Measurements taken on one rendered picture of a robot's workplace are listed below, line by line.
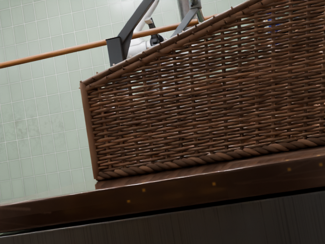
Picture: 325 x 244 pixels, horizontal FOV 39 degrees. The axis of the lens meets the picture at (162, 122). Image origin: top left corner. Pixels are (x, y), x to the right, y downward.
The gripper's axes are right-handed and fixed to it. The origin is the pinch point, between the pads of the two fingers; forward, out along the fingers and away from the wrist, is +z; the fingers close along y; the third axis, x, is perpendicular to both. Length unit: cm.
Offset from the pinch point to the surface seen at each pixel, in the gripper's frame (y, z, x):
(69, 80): -9, -117, 90
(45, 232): 64, 170, -17
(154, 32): 0.7, 3.7, -3.0
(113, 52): 28, 91, -6
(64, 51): 0.6, 3.8, 42.7
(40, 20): -60, -117, 106
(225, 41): 44, 149, -38
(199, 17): 4.4, 24.4, -27.0
